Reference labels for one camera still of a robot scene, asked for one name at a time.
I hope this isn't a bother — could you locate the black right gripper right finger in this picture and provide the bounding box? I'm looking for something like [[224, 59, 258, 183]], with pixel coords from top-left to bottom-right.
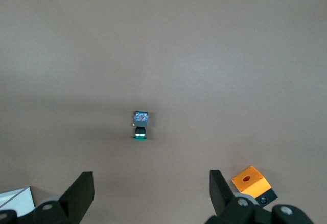
[[206, 169, 317, 224]]

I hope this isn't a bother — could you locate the green push button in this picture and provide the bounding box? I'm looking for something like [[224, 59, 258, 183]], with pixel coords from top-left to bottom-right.
[[132, 110, 150, 142]]

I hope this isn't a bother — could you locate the orange button enclosure box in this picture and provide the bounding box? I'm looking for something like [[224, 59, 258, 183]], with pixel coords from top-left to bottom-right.
[[231, 165, 279, 207]]

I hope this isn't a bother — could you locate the white drawer cabinet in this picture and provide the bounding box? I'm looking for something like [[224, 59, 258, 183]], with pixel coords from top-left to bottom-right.
[[0, 186, 36, 218]]

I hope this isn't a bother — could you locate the brown table cover sheet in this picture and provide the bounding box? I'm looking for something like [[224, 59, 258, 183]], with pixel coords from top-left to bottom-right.
[[0, 0, 327, 224]]

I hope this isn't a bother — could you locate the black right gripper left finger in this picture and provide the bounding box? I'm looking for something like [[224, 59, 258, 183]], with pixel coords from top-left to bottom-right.
[[0, 171, 95, 224]]

